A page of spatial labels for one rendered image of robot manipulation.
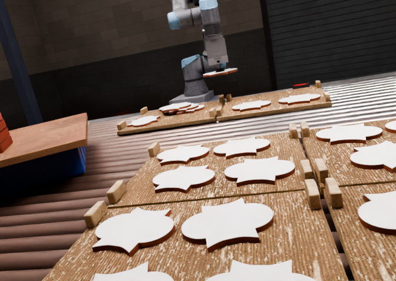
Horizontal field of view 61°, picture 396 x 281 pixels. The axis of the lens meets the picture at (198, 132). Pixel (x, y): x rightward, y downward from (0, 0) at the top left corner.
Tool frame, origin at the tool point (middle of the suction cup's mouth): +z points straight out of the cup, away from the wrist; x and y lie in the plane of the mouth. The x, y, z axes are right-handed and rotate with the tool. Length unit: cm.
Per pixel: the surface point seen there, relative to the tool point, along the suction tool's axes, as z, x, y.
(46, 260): 15, -100, -34
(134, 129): 13.4, -19.6, -37.7
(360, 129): 12, -69, 31
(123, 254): 13, -105, -19
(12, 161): 4, -74, -53
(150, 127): 13.3, -20.6, -30.8
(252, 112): 13.1, -27.3, 9.1
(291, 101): 12.1, -24.9, 23.9
